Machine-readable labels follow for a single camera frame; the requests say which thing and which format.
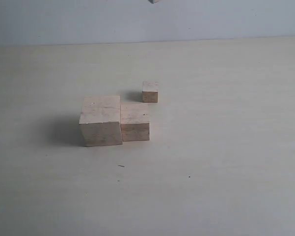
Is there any second largest wooden cube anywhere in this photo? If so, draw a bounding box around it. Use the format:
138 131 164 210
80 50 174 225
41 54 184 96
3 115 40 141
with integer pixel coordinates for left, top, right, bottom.
121 103 150 142

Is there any smallest wooden cube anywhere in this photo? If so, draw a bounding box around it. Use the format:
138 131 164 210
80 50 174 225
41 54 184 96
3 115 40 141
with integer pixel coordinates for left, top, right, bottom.
142 82 159 103

